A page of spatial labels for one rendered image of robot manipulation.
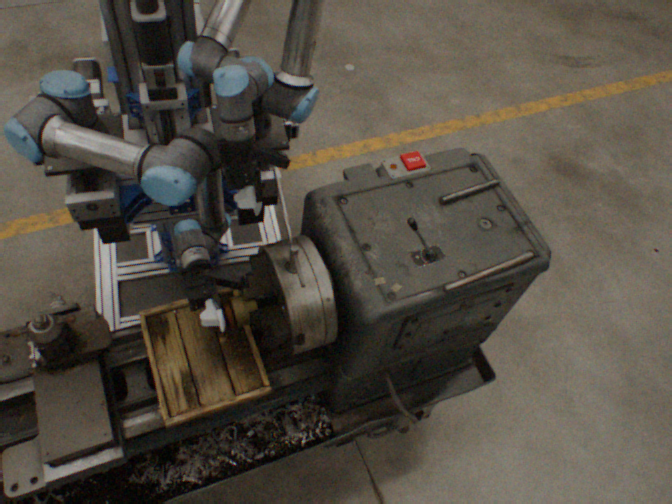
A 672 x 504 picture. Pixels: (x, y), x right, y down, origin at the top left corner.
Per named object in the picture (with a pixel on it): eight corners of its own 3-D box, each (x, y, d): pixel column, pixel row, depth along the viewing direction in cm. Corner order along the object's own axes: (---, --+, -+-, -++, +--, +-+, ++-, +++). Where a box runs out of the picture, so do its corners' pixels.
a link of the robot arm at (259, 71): (237, 49, 135) (215, 61, 126) (279, 64, 134) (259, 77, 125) (233, 80, 140) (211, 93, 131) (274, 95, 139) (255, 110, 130)
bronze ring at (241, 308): (250, 283, 151) (217, 293, 149) (261, 313, 147) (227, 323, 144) (251, 299, 159) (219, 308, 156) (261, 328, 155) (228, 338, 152)
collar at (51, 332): (60, 310, 141) (57, 305, 139) (65, 338, 138) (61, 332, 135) (26, 319, 139) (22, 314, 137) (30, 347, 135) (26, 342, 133)
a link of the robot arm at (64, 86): (106, 110, 162) (95, 72, 151) (77, 139, 155) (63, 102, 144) (70, 96, 164) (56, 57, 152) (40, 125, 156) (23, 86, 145)
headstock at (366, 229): (444, 214, 207) (478, 138, 175) (511, 325, 184) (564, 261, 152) (292, 255, 189) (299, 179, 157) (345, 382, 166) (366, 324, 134)
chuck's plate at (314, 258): (294, 271, 179) (301, 212, 153) (330, 359, 164) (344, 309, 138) (284, 274, 178) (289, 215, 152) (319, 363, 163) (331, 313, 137)
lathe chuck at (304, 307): (284, 274, 178) (289, 215, 152) (319, 363, 163) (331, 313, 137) (257, 282, 175) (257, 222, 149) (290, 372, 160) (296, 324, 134)
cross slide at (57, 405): (90, 305, 164) (86, 298, 160) (116, 445, 144) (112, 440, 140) (28, 321, 159) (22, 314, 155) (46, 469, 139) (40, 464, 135)
